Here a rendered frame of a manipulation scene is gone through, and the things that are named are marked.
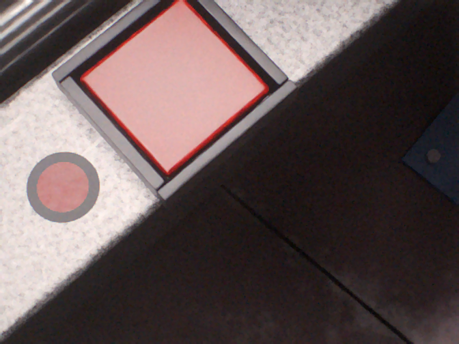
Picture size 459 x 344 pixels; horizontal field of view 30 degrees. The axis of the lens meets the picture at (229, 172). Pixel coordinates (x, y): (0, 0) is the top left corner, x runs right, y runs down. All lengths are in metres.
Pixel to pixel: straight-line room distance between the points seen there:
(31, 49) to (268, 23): 0.11
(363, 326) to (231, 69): 0.95
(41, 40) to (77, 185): 0.07
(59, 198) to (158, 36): 0.08
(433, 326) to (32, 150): 1.00
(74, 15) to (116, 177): 0.08
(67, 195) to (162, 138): 0.05
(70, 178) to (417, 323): 0.99
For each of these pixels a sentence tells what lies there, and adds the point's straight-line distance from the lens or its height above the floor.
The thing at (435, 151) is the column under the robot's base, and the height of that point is 0.02.
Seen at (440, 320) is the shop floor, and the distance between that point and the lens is 1.33.
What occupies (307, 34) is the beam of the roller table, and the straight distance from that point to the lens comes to 0.40.
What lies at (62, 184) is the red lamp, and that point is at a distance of 0.38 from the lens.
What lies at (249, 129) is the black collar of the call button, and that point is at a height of 0.93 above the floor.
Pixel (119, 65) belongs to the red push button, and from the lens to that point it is 0.38.
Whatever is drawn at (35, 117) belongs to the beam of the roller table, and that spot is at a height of 0.92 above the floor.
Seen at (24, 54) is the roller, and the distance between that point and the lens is 0.41.
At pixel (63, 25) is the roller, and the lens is 0.41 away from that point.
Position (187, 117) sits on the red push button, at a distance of 0.37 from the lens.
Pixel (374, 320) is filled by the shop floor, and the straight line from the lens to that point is 1.30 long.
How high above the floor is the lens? 1.28
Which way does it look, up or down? 75 degrees down
